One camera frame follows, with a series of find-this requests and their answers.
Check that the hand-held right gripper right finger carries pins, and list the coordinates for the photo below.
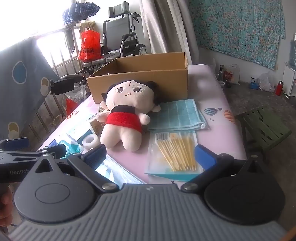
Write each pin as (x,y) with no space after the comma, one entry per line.
(204,155)

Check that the clear plastic bag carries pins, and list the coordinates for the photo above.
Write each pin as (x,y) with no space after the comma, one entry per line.
(267,82)

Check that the packet of cotton swabs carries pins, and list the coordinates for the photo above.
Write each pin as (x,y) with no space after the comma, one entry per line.
(173,153)

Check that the beige curtain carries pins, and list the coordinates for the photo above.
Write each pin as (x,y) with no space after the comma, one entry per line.
(166,27)

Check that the black padded bracket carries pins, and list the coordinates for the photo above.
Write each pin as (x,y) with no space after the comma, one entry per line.
(66,84)

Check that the plush doll with red top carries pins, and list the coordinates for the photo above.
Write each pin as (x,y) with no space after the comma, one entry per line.
(122,125)

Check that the metal window railing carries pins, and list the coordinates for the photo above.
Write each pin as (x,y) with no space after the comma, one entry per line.
(57,67)

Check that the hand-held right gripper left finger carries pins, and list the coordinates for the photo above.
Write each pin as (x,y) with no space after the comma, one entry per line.
(97,154)

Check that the small beige box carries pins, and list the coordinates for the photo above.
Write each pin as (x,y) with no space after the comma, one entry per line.
(96,127)

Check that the teal floral wall cloth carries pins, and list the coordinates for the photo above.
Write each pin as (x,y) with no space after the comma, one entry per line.
(235,25)

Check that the white bag with red print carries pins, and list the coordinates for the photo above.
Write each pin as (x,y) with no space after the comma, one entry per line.
(232,74)

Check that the white tape roll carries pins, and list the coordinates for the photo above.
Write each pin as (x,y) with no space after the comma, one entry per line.
(90,141)

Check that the small red bag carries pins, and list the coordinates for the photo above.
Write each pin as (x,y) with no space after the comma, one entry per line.
(71,107)

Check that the teal plastic bag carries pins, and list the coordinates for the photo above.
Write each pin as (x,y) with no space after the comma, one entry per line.
(71,148)

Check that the dark glass bottle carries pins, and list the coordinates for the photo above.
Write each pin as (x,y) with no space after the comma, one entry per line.
(221,73)

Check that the clear packet of face masks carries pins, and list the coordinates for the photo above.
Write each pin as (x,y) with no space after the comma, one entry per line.
(120,173)

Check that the red plastic bag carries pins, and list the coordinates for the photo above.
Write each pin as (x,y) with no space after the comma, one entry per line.
(90,45)

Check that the red thermos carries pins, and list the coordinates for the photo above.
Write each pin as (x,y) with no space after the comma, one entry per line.
(279,88)

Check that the light blue towel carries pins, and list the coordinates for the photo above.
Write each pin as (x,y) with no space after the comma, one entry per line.
(178,113)

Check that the grey reclining wheelchair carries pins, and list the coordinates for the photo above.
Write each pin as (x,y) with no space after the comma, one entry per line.
(116,32)

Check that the grey blanket with circles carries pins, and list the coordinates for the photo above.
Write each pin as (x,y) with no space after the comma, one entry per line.
(23,76)

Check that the cardboard box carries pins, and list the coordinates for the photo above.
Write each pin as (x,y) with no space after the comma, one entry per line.
(143,81)

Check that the blue checked hanging cloth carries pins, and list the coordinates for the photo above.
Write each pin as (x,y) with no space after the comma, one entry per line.
(79,11)

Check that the black folding wheelchair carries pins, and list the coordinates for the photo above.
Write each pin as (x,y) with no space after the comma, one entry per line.
(133,45)

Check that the small blue container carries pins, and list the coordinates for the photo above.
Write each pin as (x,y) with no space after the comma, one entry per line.
(254,84)

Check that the beige hanging towel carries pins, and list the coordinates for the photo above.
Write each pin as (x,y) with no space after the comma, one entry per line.
(87,25)

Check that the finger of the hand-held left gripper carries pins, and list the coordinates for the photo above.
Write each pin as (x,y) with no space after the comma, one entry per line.
(55,150)
(18,141)

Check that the person's left hand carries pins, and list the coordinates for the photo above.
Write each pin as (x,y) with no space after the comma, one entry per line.
(5,201)

